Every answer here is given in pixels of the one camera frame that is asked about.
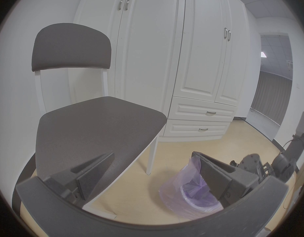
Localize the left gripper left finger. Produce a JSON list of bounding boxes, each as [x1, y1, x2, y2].
[[44, 152, 115, 204]]

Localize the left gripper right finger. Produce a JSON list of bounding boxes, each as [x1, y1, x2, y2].
[[191, 152, 260, 200]]

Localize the purple plastic bag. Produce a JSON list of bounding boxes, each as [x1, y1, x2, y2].
[[159, 157, 225, 215]]

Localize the white trash bin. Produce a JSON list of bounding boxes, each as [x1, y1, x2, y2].
[[180, 194, 224, 214]]

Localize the grey and white chair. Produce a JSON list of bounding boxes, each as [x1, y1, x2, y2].
[[12, 23, 167, 219]]

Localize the white wardrobe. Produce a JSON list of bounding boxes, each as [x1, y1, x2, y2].
[[73, 0, 250, 143]]

